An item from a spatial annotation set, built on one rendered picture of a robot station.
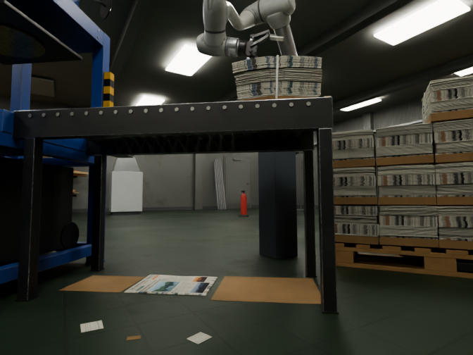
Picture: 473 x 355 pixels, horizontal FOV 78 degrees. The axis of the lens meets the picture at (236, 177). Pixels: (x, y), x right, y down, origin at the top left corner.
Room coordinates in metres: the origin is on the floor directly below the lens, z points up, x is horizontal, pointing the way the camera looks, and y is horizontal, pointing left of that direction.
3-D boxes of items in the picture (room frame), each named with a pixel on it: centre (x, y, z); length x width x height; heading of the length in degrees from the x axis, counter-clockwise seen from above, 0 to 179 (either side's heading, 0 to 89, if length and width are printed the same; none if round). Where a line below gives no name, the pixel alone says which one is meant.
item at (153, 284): (1.45, 0.30, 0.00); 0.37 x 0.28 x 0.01; 83
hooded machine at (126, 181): (8.21, 3.11, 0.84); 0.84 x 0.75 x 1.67; 120
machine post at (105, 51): (1.96, 0.93, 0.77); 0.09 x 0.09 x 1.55; 83
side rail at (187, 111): (1.19, 0.30, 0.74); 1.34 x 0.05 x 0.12; 83
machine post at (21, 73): (2.03, 1.53, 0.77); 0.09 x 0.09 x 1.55; 83
